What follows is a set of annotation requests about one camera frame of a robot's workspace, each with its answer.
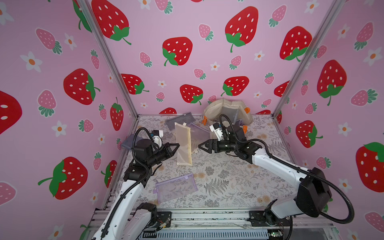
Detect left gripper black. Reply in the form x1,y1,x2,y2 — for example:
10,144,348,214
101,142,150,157
145,143,178,170

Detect yellow-trim mesh pouch bottom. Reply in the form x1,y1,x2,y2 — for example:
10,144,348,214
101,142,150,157
175,123,193,166

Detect purple mesh pouch bottom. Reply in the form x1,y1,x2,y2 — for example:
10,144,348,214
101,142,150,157
153,174,198,204

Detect purple mesh pouch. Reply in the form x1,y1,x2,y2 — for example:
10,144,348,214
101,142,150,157
189,123,210,152
153,174,198,204

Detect beige canvas bag orange handles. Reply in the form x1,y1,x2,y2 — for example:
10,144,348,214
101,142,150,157
202,99,253,134

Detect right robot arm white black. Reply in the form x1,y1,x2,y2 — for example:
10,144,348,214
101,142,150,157
199,114,355,226

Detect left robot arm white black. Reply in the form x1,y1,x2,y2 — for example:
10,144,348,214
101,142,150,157
92,128,180,240

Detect purple mesh pouch back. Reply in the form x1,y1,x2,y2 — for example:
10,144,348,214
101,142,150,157
189,123,210,152

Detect grey mesh pouch far back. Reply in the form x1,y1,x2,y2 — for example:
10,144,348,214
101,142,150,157
166,113,195,131

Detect grey mesh pouch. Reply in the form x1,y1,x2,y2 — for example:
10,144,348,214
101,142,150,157
166,113,195,131
122,134,134,150

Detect grey mesh pouch left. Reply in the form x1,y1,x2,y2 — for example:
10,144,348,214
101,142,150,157
122,134,134,150

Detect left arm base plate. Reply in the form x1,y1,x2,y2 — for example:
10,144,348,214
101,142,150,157
130,210,172,229

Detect aluminium frame rail front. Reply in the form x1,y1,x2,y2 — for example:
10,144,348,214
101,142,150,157
88,207,334,230

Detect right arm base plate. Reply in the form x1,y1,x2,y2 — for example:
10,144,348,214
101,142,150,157
247,211,290,227

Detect left frame post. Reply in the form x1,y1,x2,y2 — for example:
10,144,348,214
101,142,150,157
79,0,139,120

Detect frame post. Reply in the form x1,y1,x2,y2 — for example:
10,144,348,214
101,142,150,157
272,0,345,120
79,0,139,120

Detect right frame post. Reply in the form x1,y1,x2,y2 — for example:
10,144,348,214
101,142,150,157
272,0,345,120

